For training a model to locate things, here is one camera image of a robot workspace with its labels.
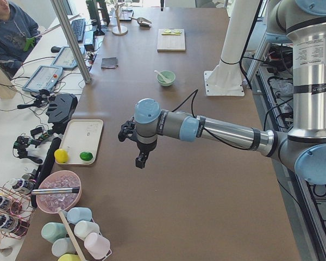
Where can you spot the person in blue hoodie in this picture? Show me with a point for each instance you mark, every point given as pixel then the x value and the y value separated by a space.
pixel 16 26

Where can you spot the green cup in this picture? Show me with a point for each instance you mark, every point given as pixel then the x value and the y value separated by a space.
pixel 53 231

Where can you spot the metal scoop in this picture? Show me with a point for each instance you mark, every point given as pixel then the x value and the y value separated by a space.
pixel 142 22

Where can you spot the light blue cup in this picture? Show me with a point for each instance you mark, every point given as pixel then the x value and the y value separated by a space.
pixel 76 214

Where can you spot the bamboo cutting board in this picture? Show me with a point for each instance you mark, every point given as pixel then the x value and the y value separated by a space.
pixel 171 43

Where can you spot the black keyboard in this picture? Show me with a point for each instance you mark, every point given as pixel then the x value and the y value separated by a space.
pixel 78 27

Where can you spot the pale green bowl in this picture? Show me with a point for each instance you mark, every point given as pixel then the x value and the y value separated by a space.
pixel 167 74

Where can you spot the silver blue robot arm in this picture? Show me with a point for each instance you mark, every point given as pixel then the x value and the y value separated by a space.
pixel 302 149

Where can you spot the cream plastic tray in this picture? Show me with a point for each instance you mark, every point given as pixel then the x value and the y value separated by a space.
pixel 81 135

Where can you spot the aluminium frame post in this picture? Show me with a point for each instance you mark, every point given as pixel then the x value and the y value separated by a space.
pixel 71 39

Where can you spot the pink bowl with ice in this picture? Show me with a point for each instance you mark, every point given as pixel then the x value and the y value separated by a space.
pixel 65 201

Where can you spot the pink cup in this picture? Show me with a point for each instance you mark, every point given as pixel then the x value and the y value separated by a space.
pixel 97 245

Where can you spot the near teach pendant tablet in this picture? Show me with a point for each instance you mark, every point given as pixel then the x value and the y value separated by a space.
pixel 44 78

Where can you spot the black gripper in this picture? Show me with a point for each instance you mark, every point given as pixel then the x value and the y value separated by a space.
pixel 145 147

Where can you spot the teach pendant tablet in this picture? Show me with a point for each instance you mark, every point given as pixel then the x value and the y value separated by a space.
pixel 65 59
pixel 44 78

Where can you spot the white cup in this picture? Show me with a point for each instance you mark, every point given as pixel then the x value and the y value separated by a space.
pixel 83 228

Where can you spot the yellow lemon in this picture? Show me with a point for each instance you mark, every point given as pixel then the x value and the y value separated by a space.
pixel 61 156

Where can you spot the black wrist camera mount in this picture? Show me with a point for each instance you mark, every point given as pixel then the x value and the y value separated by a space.
pixel 127 131

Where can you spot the far teach pendant tablet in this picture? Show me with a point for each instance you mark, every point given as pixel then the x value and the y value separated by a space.
pixel 65 59

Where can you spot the green lime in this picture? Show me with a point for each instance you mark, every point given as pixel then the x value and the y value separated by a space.
pixel 86 156

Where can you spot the white camera post with base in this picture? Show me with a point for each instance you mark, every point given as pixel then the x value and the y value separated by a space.
pixel 226 79

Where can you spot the white ceramic spoon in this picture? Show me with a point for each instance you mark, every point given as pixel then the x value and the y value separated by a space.
pixel 162 76

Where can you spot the grey folded cloth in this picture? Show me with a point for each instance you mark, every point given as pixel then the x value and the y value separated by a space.
pixel 109 63

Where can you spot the wooden mug tree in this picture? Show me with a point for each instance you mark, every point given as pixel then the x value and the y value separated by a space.
pixel 118 29

